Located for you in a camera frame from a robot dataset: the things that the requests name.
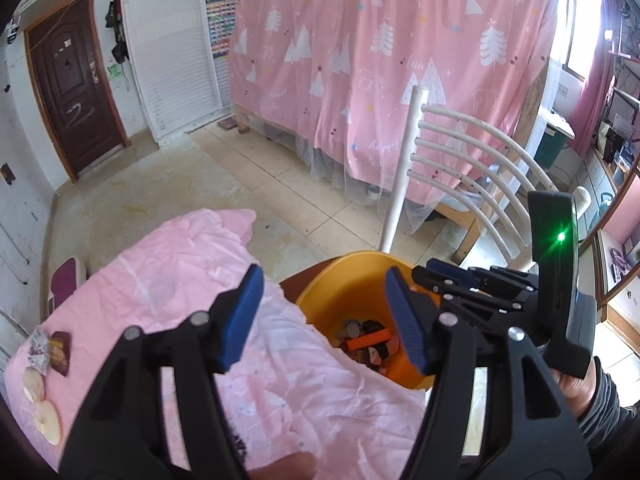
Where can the orange plastic bin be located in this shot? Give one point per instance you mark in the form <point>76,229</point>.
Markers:
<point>350,280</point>

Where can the orange plastic piece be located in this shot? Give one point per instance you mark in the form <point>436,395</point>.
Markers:
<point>367,340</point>

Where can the pink window curtain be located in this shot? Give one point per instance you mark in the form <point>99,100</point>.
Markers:
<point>595,95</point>

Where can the person's right forearm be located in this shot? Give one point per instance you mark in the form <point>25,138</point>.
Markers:
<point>612,420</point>

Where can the white mosquito net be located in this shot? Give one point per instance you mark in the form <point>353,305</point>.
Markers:
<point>330,170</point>

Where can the brown wall switch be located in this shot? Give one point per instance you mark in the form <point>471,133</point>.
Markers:
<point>6,172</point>

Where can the crumpled white plastic wrapper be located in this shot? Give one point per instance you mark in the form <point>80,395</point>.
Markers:
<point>38,350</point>

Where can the dark brown door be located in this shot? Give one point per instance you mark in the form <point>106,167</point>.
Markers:
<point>75,85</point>

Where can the window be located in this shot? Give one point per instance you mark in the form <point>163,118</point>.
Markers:
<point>582,20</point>

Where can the cream round pastry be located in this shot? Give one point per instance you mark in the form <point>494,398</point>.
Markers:
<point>47,422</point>
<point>34,385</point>

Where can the brown snack packet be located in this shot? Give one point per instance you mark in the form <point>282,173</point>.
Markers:
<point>61,352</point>

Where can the hanging black bags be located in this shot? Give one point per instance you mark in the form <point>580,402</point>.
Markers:
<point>117,30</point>

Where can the white metal chair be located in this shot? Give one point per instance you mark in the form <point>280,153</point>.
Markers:
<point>405,160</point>

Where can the pink tree-print curtain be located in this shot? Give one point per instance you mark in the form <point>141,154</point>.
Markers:
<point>380,85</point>

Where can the person's right hand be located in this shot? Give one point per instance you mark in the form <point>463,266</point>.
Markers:
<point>575,392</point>

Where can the small brown floor scale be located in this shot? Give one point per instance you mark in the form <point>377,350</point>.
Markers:
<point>227,123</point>

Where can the white security camera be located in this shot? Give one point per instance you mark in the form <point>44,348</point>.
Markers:
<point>13,30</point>

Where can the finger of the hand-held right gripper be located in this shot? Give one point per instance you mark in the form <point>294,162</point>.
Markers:
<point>480,305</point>
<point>447,269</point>

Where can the green bin with white lid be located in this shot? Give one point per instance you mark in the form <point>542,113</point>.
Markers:
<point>550,145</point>

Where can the person's left hand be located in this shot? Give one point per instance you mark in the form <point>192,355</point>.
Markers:
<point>285,467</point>

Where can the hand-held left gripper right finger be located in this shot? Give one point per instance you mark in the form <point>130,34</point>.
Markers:
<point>405,320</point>

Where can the cluttered wooden shelf unit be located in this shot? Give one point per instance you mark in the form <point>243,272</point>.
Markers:
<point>622,160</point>

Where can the purple bathroom scale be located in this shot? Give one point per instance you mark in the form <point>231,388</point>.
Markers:
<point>67,282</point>

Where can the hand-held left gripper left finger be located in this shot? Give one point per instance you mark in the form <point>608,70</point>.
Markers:
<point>240,320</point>

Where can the colourful chart poster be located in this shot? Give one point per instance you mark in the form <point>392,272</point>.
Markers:
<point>221,27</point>

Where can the white louvered wardrobe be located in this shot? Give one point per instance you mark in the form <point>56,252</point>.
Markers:
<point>175,50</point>

